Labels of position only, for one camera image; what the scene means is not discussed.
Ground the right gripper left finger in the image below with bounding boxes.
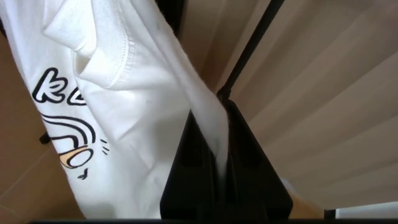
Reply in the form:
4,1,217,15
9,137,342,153
159,110,220,219

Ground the white garment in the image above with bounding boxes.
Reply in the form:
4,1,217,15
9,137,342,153
0,0,231,220

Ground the beige curtain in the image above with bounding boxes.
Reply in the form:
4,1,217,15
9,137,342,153
178,0,398,213

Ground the black clothes rack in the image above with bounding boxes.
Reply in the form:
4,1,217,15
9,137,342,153
39,0,286,146

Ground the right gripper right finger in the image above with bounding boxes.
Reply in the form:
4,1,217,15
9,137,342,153
222,98,294,219

